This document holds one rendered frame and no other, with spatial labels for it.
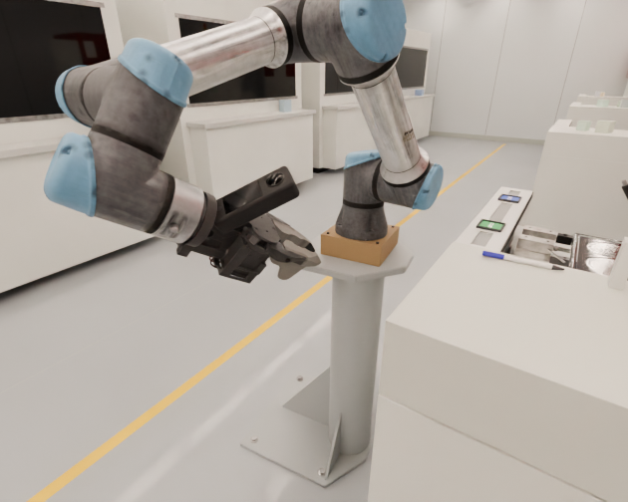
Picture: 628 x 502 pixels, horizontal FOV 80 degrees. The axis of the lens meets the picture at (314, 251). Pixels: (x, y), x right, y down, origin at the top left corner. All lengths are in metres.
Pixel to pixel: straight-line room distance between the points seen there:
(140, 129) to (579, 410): 0.58
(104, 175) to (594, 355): 0.62
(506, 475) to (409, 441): 0.14
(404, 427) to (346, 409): 0.74
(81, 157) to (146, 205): 0.07
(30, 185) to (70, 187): 2.46
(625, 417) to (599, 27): 8.53
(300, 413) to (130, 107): 1.44
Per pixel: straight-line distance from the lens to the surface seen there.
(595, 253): 1.14
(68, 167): 0.43
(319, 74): 5.28
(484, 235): 0.95
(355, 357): 1.25
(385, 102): 0.77
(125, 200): 0.44
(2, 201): 2.87
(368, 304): 1.14
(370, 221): 1.04
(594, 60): 8.90
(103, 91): 0.48
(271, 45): 0.72
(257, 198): 0.48
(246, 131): 3.90
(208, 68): 0.64
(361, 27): 0.66
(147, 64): 0.46
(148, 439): 1.77
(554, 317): 0.67
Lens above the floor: 1.30
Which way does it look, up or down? 25 degrees down
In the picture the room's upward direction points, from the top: straight up
